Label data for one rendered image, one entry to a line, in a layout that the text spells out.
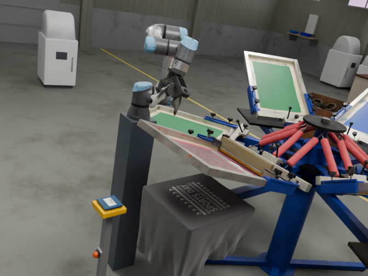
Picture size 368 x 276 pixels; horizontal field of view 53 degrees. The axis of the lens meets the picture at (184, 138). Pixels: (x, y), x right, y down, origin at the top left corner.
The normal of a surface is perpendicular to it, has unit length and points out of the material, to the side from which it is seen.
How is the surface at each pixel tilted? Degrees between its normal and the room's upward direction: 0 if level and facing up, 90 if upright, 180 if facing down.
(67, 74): 90
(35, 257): 0
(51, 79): 90
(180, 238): 93
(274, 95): 32
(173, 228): 94
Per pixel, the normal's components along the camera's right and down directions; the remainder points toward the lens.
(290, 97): 0.22, -0.56
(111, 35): 0.56, 0.40
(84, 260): 0.18, -0.91
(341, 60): -0.84, 0.06
